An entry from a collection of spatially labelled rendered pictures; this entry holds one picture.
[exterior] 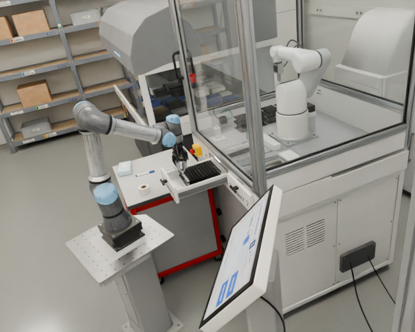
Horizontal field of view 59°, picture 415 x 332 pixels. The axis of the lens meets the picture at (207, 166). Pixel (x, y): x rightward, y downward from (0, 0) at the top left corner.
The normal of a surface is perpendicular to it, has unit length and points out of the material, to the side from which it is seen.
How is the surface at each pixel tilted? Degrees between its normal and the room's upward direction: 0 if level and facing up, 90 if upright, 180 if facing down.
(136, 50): 90
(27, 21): 89
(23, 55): 90
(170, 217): 90
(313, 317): 0
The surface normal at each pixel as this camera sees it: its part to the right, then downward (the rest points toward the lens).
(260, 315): -0.26, 0.50
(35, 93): 0.36, 0.38
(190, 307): -0.15, -0.87
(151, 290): 0.65, 0.28
